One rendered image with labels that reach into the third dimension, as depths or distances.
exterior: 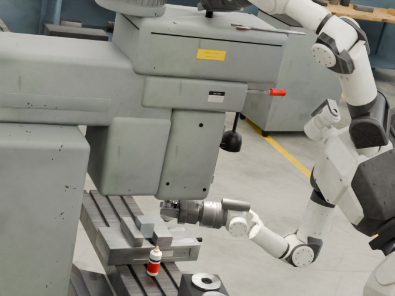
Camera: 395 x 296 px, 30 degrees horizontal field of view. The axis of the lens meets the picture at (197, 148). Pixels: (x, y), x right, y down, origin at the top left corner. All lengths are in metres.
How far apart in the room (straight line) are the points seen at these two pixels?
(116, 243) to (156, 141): 0.56
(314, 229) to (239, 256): 2.31
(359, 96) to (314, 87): 5.02
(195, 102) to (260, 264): 2.75
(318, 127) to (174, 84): 0.51
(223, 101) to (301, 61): 4.69
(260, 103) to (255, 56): 4.81
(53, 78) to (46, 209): 0.36
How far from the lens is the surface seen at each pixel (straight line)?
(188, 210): 2.42
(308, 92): 7.06
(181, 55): 2.10
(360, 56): 2.00
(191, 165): 2.29
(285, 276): 4.76
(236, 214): 2.45
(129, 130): 2.14
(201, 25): 2.11
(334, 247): 5.31
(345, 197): 2.27
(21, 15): 8.89
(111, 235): 2.66
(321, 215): 2.54
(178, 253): 2.70
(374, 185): 2.21
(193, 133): 2.24
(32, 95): 2.04
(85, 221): 2.96
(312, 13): 1.98
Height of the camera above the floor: 2.33
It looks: 21 degrees down
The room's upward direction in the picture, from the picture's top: 12 degrees clockwise
